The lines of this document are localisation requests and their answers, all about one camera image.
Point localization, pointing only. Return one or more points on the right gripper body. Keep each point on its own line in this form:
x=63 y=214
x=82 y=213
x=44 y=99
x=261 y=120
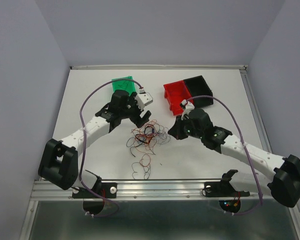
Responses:
x=187 y=129

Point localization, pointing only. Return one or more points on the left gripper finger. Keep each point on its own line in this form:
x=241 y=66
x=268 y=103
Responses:
x=139 y=122
x=146 y=116

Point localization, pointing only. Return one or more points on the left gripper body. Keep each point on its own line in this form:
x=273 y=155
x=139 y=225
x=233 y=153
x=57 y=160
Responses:
x=132 y=110

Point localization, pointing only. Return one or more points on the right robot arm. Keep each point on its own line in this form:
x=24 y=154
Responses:
x=285 y=187

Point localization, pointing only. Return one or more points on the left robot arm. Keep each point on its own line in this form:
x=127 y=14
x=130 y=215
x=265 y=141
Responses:
x=61 y=162

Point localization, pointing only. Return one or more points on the green plastic bin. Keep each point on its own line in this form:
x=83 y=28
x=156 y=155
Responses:
x=124 y=84

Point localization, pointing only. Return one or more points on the red plastic bin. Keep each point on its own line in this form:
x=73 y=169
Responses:
x=175 y=93

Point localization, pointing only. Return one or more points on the black plastic bin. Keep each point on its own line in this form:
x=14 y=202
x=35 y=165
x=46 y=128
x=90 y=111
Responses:
x=197 y=86

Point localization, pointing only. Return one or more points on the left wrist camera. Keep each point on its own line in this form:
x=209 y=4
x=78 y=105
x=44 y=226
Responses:
x=143 y=100

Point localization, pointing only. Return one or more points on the aluminium front rail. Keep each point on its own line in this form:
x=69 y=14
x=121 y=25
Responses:
x=131 y=190

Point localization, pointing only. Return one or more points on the aluminium rail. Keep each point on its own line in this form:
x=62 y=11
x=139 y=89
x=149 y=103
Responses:
x=255 y=107
x=156 y=67
x=131 y=190

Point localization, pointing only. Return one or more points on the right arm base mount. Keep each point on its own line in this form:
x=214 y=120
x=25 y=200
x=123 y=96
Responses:
x=223 y=187

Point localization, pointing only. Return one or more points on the aluminium back rail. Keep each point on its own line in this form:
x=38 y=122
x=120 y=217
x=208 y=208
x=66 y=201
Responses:
x=156 y=67

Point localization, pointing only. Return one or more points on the aluminium right side rail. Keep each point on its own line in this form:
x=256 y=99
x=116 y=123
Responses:
x=255 y=107

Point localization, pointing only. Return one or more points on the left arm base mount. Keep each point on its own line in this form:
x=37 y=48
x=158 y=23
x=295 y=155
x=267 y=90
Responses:
x=105 y=189

